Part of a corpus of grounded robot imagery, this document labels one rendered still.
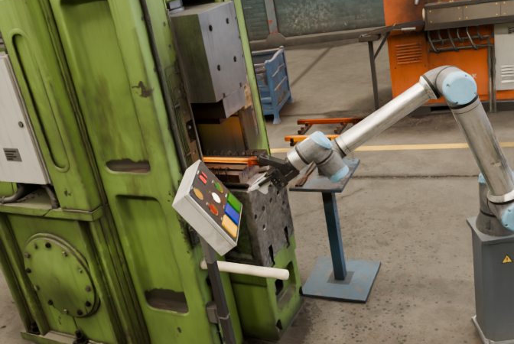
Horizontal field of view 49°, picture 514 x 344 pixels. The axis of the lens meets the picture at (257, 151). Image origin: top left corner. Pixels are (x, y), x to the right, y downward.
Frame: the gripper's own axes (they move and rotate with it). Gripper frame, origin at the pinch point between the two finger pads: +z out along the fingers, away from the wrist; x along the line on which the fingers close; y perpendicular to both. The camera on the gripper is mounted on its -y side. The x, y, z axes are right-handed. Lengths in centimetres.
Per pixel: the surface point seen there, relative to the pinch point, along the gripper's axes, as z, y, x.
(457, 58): -128, 134, 345
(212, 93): -5.5, -36.3, 31.3
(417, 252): -17, 133, 100
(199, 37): -18, -59, 31
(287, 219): 18, 46, 59
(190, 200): 12.0, -19.1, -27.1
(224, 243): 14.2, 2.4, -27.1
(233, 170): 15.2, 0.7, 41.4
